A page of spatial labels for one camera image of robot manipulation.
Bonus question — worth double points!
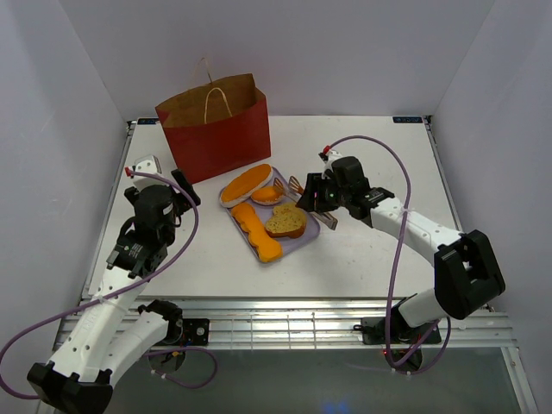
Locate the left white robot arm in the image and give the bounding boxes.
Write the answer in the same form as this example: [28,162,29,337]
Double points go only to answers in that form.
[27,166,200,413]

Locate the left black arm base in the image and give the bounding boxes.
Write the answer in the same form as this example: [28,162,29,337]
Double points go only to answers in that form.
[179,318,210,347]

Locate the aluminium front rail frame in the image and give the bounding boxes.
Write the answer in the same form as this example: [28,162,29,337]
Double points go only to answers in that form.
[55,297,514,351]

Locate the purple cable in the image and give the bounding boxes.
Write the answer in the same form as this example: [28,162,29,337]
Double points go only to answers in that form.
[327,135,453,375]
[0,170,219,400]

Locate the brown bread slice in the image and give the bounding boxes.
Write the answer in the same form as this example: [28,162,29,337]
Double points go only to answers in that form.
[273,203,304,218]
[265,214,307,239]

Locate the wavy orange bread piece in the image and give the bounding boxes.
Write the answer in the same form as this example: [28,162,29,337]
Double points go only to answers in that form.
[230,203,283,263]

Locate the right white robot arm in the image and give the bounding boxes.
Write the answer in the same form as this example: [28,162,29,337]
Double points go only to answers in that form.
[297,150,505,342]

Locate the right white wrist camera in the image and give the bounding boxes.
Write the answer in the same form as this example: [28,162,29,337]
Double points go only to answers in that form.
[319,146,343,171]

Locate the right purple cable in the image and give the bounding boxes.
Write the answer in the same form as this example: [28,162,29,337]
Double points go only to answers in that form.
[327,135,453,375]

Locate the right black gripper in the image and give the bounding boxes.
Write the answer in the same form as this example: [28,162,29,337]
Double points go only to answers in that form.
[297,173,350,213]

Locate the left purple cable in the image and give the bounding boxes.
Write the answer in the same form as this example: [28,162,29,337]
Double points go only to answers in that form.
[0,170,219,400]

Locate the red paper bag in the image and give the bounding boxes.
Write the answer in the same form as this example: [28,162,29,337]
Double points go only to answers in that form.
[155,73,272,184]

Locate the small oval orange bread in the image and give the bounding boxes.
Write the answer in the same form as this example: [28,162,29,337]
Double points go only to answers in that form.
[250,186,284,205]

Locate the metal kitchen tongs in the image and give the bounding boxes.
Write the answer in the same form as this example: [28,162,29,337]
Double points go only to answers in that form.
[273,176,338,230]

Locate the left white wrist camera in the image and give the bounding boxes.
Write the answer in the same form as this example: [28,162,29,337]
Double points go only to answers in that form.
[124,154,162,191]

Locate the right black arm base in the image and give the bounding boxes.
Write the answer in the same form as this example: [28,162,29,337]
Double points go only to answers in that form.
[353,317,442,345]

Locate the long orange bread loaf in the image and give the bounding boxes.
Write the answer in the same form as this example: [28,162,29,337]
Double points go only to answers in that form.
[219,164,273,208]

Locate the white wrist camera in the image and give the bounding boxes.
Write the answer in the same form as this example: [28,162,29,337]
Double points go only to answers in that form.
[124,154,162,191]
[319,146,343,171]

